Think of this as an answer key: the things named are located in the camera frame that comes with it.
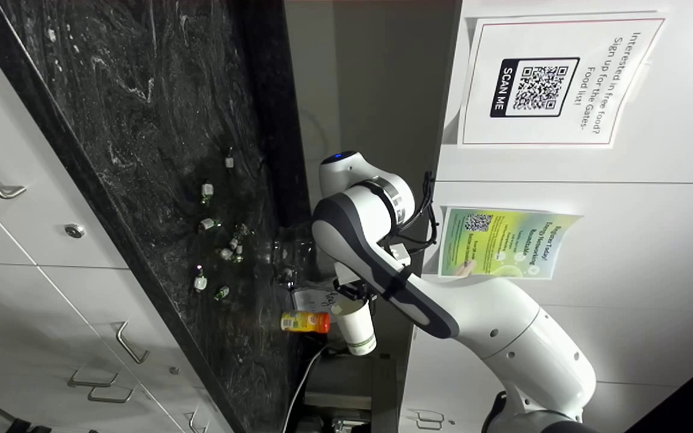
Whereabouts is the white paper cup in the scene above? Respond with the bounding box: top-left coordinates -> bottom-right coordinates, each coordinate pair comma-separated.
332,299 -> 377,356

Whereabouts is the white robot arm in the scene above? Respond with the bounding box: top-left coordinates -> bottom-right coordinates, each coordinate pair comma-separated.
310,151 -> 597,433

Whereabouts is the green yellow poster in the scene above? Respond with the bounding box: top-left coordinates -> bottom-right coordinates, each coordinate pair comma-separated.
438,207 -> 578,279

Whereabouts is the QR code paper sign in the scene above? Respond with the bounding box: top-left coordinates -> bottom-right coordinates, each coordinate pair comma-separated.
457,12 -> 665,146

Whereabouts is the round cabinet lock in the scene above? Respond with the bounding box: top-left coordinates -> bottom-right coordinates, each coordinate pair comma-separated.
65,224 -> 87,237

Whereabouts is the white cable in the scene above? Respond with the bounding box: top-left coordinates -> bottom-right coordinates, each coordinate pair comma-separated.
279,344 -> 332,433

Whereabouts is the lower drawer handle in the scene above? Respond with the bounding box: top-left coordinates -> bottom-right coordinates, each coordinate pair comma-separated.
113,323 -> 149,366

